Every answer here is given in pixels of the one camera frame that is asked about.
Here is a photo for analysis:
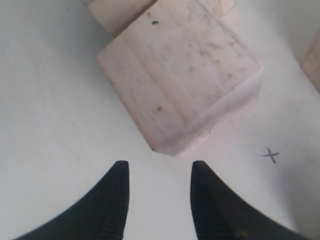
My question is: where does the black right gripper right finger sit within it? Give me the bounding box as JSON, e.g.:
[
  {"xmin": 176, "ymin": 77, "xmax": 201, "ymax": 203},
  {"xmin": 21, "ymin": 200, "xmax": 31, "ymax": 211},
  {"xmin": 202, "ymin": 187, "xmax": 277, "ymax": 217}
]
[{"xmin": 190, "ymin": 160, "xmax": 305, "ymax": 240}]

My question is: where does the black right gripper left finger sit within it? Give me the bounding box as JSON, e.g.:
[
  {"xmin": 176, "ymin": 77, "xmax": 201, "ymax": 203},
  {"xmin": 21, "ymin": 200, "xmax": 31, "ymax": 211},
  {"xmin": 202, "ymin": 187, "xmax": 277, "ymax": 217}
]
[{"xmin": 19, "ymin": 160, "xmax": 130, "ymax": 240}]

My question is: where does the second largest wooden cube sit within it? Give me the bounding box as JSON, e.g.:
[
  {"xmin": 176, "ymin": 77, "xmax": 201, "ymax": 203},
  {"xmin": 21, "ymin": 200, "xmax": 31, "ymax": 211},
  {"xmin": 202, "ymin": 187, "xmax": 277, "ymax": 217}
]
[{"xmin": 97, "ymin": 0, "xmax": 262, "ymax": 156}]

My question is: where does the third largest wooden cube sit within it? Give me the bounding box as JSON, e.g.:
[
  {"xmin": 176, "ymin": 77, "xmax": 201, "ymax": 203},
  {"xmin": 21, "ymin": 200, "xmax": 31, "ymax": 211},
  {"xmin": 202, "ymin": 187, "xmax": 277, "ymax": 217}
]
[{"xmin": 301, "ymin": 30, "xmax": 320, "ymax": 92}]

